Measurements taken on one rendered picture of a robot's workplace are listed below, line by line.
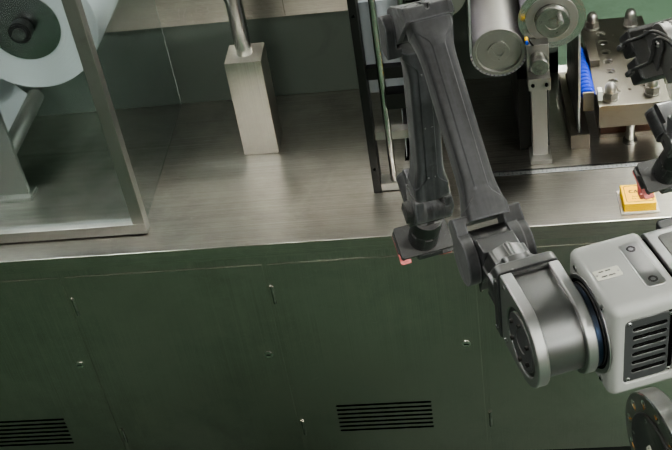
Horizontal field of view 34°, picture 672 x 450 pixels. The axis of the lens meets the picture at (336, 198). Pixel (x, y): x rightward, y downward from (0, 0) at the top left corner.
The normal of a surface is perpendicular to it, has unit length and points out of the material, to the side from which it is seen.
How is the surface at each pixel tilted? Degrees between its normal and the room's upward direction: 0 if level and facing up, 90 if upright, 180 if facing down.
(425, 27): 44
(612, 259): 0
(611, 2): 0
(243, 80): 90
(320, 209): 0
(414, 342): 90
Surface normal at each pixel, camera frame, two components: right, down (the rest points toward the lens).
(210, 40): -0.05, 0.61
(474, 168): 0.07, -0.17
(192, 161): -0.13, -0.78
